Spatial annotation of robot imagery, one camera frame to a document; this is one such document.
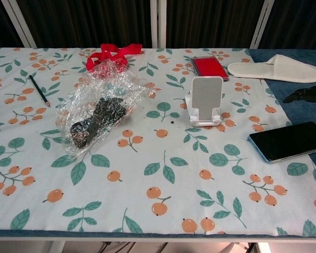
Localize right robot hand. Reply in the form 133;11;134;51
282;82;316;104

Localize black object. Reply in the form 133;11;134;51
248;121;316;164

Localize white phone stand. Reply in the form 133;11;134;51
184;75;223;128

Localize white slipper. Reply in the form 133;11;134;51
227;54;316;84

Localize red ink pad case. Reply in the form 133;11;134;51
190;55;230;82

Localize floral white tablecloth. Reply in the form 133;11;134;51
0;47;316;237

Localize red ribbon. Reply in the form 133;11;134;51
86;43;143;72

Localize clear plastic bag dark contents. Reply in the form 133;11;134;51
55;60;159;157

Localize dark green pencil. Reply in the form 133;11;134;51
28;74;51;108

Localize white partition post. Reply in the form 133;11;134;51
1;0;35;48
149;0;168;48
248;0;274;50

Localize white table frame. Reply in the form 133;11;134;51
0;233;316;253

